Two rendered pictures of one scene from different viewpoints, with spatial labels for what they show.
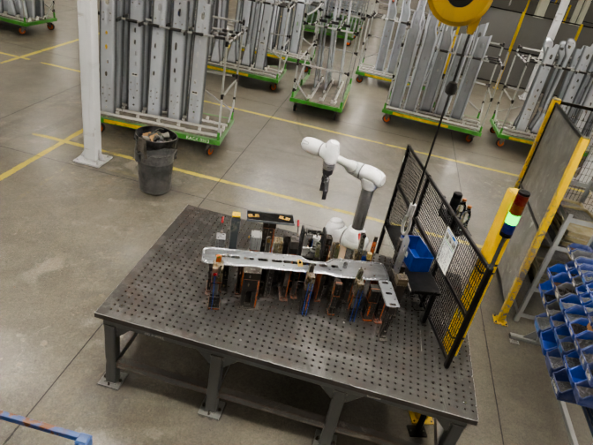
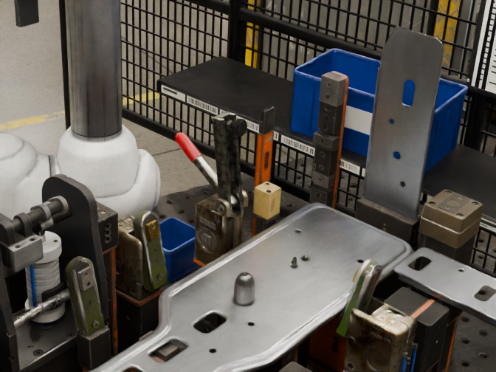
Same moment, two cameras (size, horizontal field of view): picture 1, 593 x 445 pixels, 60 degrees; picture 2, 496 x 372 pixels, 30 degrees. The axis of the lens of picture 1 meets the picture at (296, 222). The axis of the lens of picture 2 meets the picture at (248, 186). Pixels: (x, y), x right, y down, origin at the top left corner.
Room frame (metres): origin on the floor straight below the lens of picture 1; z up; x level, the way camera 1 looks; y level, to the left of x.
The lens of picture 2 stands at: (2.28, 0.34, 1.85)
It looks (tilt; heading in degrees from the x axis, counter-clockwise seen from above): 30 degrees down; 319
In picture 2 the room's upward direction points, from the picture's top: 3 degrees clockwise
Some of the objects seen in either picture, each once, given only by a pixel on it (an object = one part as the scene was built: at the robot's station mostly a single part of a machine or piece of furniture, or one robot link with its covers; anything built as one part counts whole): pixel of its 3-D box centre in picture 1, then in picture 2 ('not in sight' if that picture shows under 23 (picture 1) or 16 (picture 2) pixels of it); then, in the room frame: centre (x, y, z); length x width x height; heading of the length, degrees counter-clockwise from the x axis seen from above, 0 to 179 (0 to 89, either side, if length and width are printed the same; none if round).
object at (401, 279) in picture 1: (395, 295); (438, 288); (3.09, -0.83, 0.88); 0.08 x 0.08 x 0.36; 10
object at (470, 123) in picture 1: (441, 83); not in sight; (10.05, -2.21, 0.88); 1.91 x 1.00 x 1.76; 81
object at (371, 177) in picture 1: (364, 210); (102, 49); (3.72, -0.52, 1.20); 0.22 x 0.16 x 0.77; 64
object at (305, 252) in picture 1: (309, 254); (35, 340); (3.31, -0.15, 0.94); 0.18 x 0.13 x 0.49; 100
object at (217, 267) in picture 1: (216, 284); not in sight; (2.81, 0.46, 0.88); 0.15 x 0.11 x 0.36; 10
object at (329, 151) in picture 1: (330, 150); not in sight; (3.36, -0.14, 1.80); 0.13 x 0.11 x 0.16; 64
